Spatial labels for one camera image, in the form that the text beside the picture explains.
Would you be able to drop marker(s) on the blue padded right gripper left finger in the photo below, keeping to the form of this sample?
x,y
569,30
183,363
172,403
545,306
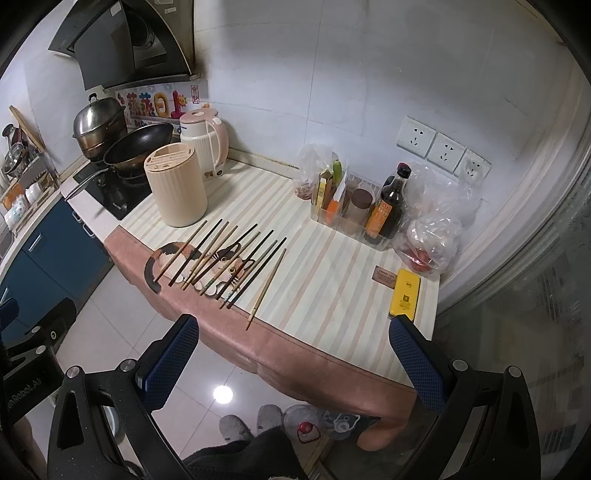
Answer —
x,y
162,363

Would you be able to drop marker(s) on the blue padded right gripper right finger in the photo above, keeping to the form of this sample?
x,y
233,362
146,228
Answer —
x,y
422,361

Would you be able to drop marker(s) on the light wooden chopstick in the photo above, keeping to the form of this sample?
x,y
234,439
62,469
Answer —
x,y
266,287

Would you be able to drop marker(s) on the blue kitchen cabinet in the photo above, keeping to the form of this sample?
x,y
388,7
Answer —
x,y
60,259

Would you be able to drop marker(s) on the yellow rectangular box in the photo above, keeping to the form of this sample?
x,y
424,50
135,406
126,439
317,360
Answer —
x,y
406,295

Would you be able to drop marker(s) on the grey slipper left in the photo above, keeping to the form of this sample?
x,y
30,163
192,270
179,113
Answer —
x,y
233,429

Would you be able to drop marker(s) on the grey slipper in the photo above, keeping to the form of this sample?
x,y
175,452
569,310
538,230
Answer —
x,y
269,417
233,429

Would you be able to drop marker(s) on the small brown card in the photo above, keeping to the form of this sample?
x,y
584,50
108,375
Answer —
x,y
384,277

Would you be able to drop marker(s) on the dark chopstick far left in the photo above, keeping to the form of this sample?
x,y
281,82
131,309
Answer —
x,y
179,251

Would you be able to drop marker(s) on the grey slipper right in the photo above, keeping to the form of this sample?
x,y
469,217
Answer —
x,y
269,417

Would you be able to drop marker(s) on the pink striped tablecloth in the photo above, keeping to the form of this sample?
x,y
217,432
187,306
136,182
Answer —
x,y
321,333

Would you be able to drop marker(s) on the soy sauce bottle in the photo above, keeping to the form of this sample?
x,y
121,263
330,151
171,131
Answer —
x,y
385,218

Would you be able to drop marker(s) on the black chopstick middle right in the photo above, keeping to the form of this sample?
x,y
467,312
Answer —
x,y
242,268

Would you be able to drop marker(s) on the clear plastic organizer bin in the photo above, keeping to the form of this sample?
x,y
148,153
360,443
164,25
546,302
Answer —
x,y
332,212

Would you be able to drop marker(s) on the black chopstick long right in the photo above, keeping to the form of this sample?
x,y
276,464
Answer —
x,y
251,277

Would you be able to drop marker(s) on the plastic bag with red food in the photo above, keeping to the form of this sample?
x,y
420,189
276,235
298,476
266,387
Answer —
x,y
436,214

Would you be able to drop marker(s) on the brown lidded spice jar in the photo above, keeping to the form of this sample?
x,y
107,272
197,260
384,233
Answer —
x,y
358,209

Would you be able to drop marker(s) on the black induction cooktop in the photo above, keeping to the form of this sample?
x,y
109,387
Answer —
x,y
118,192

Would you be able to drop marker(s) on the beige cylindrical utensil holder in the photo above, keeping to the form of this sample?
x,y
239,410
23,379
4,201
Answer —
x,y
177,184

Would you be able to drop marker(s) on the dish rack with bowls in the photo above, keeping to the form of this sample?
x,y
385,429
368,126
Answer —
x,y
28,169

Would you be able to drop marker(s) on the black wok pan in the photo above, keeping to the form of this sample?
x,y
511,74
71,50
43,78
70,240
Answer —
x,y
130,152

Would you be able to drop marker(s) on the plastic bag with dried food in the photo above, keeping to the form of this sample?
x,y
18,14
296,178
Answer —
x,y
313,161

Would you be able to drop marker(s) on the pink white electric kettle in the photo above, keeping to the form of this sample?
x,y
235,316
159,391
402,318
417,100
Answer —
x,y
206,134

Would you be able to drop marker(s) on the stainless steel steamer pot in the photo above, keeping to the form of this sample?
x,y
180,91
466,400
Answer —
x,y
98,126

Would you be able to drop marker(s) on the black range hood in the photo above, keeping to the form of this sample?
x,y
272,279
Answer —
x,y
129,42

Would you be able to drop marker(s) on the white wall socket right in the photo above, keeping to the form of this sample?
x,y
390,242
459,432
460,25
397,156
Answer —
x,y
472,168

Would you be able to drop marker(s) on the white wall socket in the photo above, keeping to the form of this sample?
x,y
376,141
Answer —
x,y
416,137
472,168
445,152

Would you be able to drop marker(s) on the white wall socket middle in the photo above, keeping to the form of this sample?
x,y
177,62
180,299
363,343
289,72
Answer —
x,y
445,152

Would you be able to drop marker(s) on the white wall socket left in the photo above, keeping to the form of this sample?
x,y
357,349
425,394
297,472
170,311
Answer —
x,y
416,137

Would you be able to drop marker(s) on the colourful wall sticker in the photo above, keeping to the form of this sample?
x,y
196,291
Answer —
x,y
149,104

